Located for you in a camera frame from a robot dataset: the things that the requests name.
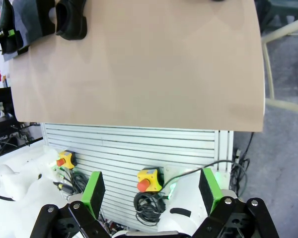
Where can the dark grey shoe stand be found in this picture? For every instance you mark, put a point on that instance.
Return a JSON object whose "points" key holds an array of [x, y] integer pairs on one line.
{"points": [[29, 19]]}

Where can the yellow emergency stop button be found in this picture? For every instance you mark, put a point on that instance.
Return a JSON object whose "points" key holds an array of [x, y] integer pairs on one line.
{"points": [[65, 160], [149, 179]]}

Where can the black leather shoe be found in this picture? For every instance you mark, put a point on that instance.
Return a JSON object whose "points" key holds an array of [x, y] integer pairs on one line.
{"points": [[72, 22]]}

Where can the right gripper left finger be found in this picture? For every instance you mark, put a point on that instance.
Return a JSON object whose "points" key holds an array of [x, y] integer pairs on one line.
{"points": [[94, 196]]}

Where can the aluminium slatted panel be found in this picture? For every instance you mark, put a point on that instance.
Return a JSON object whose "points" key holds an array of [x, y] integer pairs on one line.
{"points": [[139, 148]]}

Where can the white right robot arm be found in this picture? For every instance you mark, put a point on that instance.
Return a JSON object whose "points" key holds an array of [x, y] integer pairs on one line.
{"points": [[186, 198]]}

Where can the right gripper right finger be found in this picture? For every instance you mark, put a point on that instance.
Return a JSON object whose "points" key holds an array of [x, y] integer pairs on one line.
{"points": [[208, 191]]}

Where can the beige tube frame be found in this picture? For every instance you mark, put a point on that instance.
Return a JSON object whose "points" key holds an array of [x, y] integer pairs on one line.
{"points": [[268, 64]]}

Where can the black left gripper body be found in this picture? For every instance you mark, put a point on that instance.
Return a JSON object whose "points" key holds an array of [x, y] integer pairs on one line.
{"points": [[11, 44]]}

